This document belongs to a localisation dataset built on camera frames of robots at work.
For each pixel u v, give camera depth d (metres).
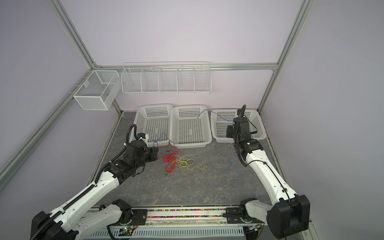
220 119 1.12
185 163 0.89
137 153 0.60
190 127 1.11
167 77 0.98
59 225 0.39
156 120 1.15
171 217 0.75
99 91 0.99
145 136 0.72
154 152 0.76
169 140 0.86
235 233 0.71
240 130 0.58
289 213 0.38
